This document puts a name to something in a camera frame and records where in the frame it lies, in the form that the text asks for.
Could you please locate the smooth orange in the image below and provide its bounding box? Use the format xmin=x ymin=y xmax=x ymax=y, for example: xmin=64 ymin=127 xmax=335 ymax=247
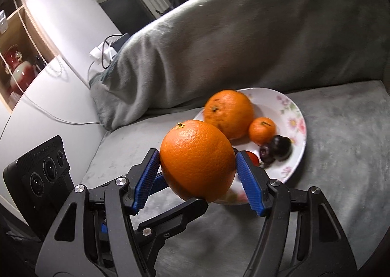
xmin=160 ymin=120 xmax=236 ymax=202

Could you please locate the red tomato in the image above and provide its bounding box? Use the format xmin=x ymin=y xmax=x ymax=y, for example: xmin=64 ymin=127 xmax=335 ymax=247
xmin=246 ymin=151 xmax=260 ymax=167

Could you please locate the dark cherry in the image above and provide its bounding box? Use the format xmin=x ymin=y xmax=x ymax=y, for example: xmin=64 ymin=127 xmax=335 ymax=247
xmin=259 ymin=144 xmax=275 ymax=165
xmin=269 ymin=135 xmax=292 ymax=161

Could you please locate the large orange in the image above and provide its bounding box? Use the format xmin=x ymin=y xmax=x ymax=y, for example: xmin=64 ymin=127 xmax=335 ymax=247
xmin=203 ymin=89 xmax=254 ymax=140

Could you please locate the small mandarin orange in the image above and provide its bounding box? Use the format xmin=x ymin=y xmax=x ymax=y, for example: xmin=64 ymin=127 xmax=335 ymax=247
xmin=249 ymin=117 xmax=277 ymax=146

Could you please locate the red white vase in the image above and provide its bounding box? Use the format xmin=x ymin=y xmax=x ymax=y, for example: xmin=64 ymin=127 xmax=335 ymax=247
xmin=4 ymin=45 xmax=35 ymax=95

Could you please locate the white power strip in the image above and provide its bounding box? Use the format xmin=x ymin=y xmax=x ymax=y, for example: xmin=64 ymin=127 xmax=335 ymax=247
xmin=89 ymin=43 xmax=117 ymax=63

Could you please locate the black power adapter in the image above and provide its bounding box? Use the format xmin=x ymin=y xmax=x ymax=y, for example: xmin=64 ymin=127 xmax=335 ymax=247
xmin=111 ymin=33 xmax=131 ymax=52

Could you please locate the grey blanket covered cushion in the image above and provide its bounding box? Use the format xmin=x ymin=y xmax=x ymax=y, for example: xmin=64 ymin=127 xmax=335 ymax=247
xmin=90 ymin=0 xmax=389 ymax=131

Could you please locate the white cable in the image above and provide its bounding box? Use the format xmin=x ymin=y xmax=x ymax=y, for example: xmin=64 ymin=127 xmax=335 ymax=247
xmin=0 ymin=51 xmax=110 ymax=140

